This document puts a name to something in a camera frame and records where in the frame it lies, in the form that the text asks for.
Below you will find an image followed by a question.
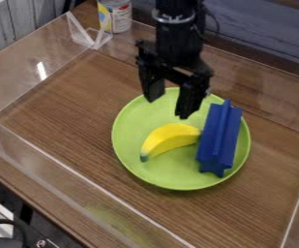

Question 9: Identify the blue star-shaped block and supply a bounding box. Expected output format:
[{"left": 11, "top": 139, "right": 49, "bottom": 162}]
[{"left": 195, "top": 100, "right": 241, "bottom": 177}]

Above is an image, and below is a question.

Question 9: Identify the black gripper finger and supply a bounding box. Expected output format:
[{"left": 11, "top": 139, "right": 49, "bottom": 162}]
[
  {"left": 137, "top": 60, "right": 164, "bottom": 103},
  {"left": 175, "top": 76, "right": 209, "bottom": 119}
]

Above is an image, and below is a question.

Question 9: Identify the yellow toy banana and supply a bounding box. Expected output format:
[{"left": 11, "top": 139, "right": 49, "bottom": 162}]
[{"left": 140, "top": 123, "right": 200, "bottom": 162}]

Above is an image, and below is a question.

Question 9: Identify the clear acrylic enclosure wall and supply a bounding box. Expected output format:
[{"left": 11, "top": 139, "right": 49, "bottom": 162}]
[{"left": 0, "top": 123, "right": 195, "bottom": 248}]

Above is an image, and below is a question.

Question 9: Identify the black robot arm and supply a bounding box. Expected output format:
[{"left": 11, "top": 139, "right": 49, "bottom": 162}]
[{"left": 136, "top": 0, "right": 213, "bottom": 119}]

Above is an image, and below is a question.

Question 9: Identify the white labelled can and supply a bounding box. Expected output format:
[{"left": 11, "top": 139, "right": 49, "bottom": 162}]
[{"left": 97, "top": 0, "right": 132, "bottom": 34}]

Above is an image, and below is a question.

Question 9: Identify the green round plate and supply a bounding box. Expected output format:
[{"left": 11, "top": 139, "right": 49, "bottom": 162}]
[{"left": 111, "top": 87, "right": 251, "bottom": 191}]

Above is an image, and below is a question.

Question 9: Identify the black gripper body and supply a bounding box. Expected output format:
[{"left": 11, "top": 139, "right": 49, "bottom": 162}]
[{"left": 136, "top": 13, "right": 212, "bottom": 85}]

